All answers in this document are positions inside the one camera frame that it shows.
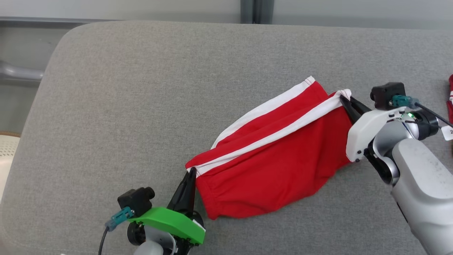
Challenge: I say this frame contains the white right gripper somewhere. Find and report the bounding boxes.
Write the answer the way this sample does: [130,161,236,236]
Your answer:
[340,96,422,163]

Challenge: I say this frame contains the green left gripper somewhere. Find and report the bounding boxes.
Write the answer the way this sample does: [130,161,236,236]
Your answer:
[127,168,206,255]

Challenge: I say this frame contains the red jersey with black print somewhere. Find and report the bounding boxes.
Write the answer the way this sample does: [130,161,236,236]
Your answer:
[447,74,453,124]

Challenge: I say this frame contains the red shorts with white stripes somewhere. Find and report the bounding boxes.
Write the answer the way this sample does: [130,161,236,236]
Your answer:
[185,76,354,220]

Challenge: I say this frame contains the grey fabric sofa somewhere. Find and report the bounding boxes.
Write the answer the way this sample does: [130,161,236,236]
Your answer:
[0,21,453,255]

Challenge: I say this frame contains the cream perforated laundry basket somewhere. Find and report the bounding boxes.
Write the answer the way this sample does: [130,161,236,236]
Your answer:
[0,132,21,203]

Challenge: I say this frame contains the grey metal bar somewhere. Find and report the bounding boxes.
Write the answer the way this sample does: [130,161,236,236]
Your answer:
[0,60,45,83]

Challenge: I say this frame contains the teal right camera cable connector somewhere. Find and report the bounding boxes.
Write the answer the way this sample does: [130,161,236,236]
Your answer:
[391,95,420,109]

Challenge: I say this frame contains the teal camera cable connector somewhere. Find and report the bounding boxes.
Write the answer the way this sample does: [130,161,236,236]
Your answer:
[105,207,135,232]
[391,95,420,109]

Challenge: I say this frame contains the teal left camera cable connector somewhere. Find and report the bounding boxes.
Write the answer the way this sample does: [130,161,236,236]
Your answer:
[105,207,135,232]

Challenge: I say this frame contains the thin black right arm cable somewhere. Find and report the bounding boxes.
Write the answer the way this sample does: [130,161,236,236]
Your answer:
[416,102,453,128]

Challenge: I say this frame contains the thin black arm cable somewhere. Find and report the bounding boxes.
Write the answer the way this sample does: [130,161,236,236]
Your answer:
[98,227,110,255]
[416,102,453,128]

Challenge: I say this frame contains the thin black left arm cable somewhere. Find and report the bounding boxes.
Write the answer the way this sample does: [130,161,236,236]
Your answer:
[98,227,110,255]

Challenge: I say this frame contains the grey vertical wall post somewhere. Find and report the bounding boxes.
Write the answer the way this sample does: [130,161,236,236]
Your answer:
[241,0,257,24]
[255,0,275,24]

